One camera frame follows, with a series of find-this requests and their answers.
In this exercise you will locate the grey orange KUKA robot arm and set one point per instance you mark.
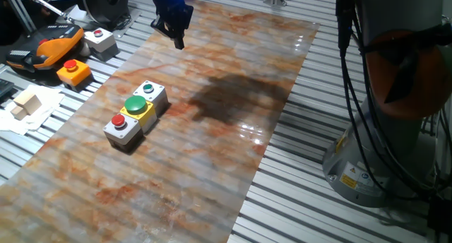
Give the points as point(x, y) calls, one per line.
point(388, 147)

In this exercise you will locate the slanted aluminium strut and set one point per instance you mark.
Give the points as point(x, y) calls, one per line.
point(19, 10)

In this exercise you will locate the grey box small green button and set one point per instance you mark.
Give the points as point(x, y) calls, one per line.
point(155, 94)

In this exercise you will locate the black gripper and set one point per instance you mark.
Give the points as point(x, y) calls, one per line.
point(173, 13)

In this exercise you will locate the small wooden block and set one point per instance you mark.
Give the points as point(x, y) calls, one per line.
point(17, 113)

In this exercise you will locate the grey box red button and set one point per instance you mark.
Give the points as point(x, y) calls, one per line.
point(123, 131)
point(102, 41)

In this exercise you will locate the marble pattern mat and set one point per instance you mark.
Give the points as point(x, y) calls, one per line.
point(212, 165)

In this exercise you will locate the large wooden block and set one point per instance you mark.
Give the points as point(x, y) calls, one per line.
point(30, 101)

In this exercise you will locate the thin silver rod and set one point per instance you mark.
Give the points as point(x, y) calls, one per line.
point(49, 6)

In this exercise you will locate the orange box red mushroom button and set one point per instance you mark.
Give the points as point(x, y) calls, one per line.
point(76, 75)

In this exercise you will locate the yellow box green mushroom button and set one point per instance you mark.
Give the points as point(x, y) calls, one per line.
point(136, 104)

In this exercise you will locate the white paper sheet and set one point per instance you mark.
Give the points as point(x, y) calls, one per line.
point(46, 98)

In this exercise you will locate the black round reel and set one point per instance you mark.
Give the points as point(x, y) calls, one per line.
point(102, 3)

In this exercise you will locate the orange black teach pendant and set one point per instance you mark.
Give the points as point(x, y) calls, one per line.
point(53, 47)

